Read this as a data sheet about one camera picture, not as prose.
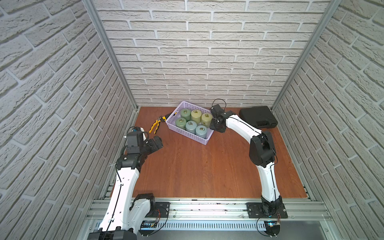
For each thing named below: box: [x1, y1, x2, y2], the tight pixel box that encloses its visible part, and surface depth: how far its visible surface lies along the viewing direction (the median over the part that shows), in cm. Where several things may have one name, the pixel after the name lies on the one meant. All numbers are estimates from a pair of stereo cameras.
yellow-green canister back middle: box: [191, 109, 202, 125], surface depth 107 cm
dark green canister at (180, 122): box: [175, 117, 187, 130], surface depth 102 cm
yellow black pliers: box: [149, 115, 165, 134], surface depth 111 cm
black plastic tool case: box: [239, 106, 278, 129], surface depth 111 cm
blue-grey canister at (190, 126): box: [185, 120, 198, 134], surface depth 99 cm
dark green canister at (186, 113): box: [180, 108, 191, 122], surface depth 108 cm
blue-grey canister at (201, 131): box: [195, 124, 208, 139], surface depth 97 cm
